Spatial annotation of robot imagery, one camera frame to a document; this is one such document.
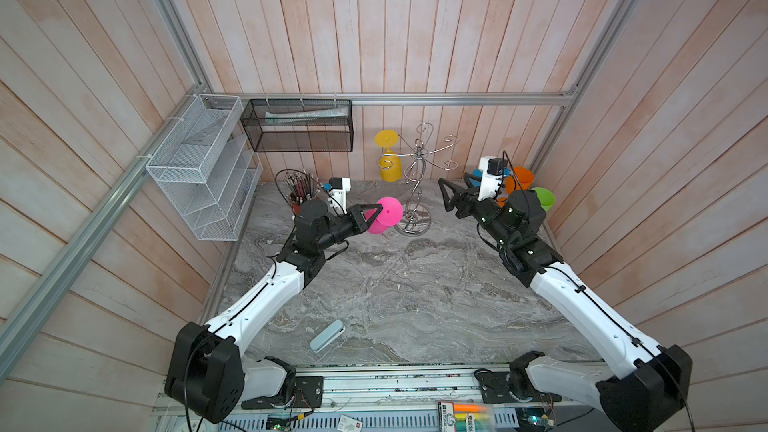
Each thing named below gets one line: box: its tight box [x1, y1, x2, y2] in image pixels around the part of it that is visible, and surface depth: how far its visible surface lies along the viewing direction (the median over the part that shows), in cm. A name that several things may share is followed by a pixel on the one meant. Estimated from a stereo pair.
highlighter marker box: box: [437, 401, 495, 432], surface depth 70 cm
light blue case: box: [309, 319, 346, 354], surface depth 81 cm
